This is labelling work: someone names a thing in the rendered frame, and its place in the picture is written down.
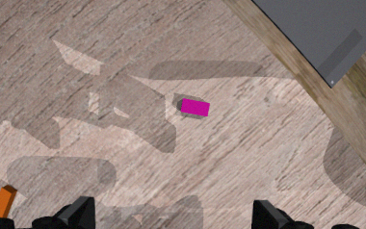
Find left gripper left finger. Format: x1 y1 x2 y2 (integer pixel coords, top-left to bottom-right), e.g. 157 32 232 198
0 196 95 229

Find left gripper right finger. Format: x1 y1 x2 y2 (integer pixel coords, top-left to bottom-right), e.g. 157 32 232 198
251 200 359 229

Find orange rod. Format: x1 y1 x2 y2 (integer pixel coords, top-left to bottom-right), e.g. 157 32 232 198
0 185 17 217

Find small magenta block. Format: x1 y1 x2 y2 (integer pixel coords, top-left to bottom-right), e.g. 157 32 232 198
180 98 210 116

